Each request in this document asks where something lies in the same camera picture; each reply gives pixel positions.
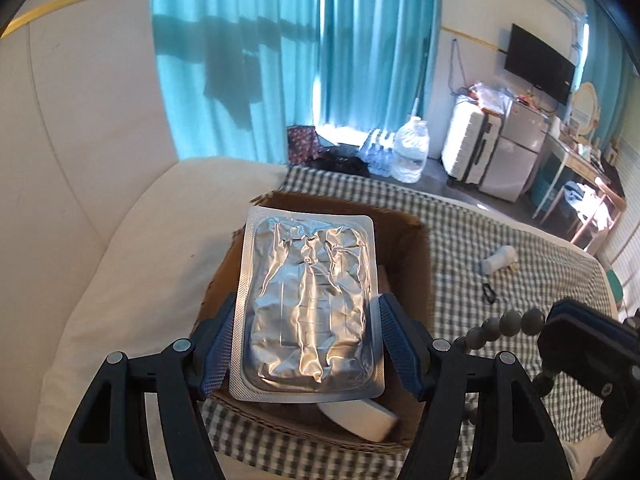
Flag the brown cardboard box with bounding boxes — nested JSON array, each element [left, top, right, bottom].
[[195, 190, 436, 453]]

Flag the black wall cable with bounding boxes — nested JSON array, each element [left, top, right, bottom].
[[448, 37, 468, 97]]

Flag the large clear water bottle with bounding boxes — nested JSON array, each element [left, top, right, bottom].
[[391, 115, 431, 183]]

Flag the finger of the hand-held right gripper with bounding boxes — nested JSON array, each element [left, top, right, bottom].
[[537, 320, 626, 396], [547, 299, 621, 323]]

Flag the silver fridge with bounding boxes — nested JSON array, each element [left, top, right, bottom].
[[479, 99, 551, 203]]

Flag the white padded headboard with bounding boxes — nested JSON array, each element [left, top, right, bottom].
[[0, 0, 176, 411]]

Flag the teal curtain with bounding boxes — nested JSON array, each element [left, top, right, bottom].
[[147, 0, 443, 161]]

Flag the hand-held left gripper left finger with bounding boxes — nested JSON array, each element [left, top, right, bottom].
[[50, 292, 238, 480]]

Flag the clear plastic bag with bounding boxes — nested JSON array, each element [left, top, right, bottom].
[[470, 82, 516, 111]]

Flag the white suitcase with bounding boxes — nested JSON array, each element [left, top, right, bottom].
[[441, 101, 503, 188]]

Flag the white pillow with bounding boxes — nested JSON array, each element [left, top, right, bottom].
[[30, 157, 296, 466]]

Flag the black cloth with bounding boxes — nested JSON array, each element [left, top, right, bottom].
[[305, 147, 371, 177]]

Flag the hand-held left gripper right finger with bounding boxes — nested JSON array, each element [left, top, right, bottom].
[[377, 294, 571, 480]]

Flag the teal round stool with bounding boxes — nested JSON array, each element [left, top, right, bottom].
[[602, 267, 623, 311]]

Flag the black television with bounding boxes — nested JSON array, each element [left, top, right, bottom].
[[504, 23, 577, 106]]

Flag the pack of water bottles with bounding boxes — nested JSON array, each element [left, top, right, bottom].
[[357, 128, 398, 176]]

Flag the checked bedsheet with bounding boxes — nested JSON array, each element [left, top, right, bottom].
[[200, 167, 618, 471]]

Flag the patterned maroon bag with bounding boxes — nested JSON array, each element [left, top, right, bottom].
[[286, 125, 321, 166]]

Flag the blue white clothes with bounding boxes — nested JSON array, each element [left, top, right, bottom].
[[562, 183, 616, 231]]

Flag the oval white mirror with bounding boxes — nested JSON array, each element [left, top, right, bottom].
[[571, 82, 600, 143]]

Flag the grey beaded flexible tripod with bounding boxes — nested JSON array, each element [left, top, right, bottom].
[[452, 307, 558, 423]]

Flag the white wooden desk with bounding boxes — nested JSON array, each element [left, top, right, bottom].
[[532, 132, 626, 251]]

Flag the small white bottle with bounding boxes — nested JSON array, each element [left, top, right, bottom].
[[477, 245, 518, 276]]

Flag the silver foil blister pack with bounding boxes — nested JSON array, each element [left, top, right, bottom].
[[229, 205, 386, 403]]

